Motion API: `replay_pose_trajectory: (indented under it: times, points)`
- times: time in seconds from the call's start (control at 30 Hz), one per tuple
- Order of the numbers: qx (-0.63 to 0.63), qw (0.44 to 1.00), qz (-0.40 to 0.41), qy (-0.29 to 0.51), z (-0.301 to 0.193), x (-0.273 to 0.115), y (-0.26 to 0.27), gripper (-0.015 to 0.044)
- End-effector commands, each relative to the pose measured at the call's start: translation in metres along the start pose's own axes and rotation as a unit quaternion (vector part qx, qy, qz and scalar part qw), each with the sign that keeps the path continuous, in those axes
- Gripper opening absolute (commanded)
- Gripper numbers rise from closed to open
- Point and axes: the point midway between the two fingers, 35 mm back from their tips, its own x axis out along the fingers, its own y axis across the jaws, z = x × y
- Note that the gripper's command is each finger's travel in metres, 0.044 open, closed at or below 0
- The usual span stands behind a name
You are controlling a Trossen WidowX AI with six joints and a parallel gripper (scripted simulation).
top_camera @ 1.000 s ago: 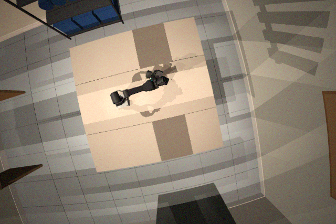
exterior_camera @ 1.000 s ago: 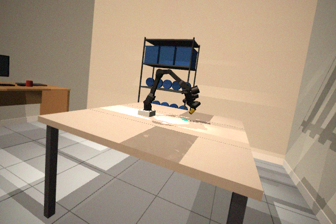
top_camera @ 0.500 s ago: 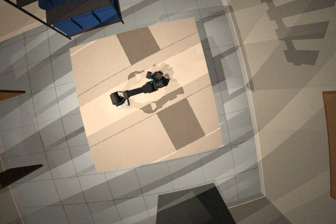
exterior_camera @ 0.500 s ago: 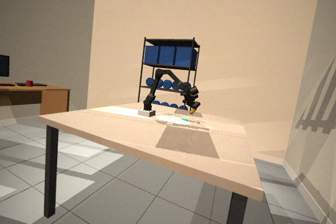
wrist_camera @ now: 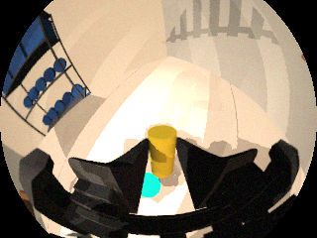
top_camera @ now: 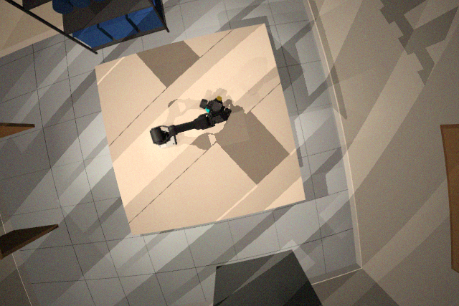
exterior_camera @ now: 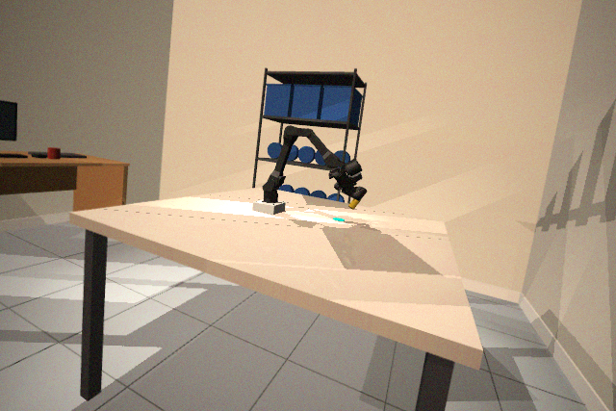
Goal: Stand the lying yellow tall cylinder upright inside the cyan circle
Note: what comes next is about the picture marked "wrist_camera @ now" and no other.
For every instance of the cyan circle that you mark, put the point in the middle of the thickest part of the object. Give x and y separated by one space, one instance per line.
151 185

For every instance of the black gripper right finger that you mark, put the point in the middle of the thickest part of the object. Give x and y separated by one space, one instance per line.
203 171

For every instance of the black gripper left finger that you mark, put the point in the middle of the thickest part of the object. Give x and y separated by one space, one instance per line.
125 174

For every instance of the yellow cylinder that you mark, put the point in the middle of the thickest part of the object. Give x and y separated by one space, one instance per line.
162 150

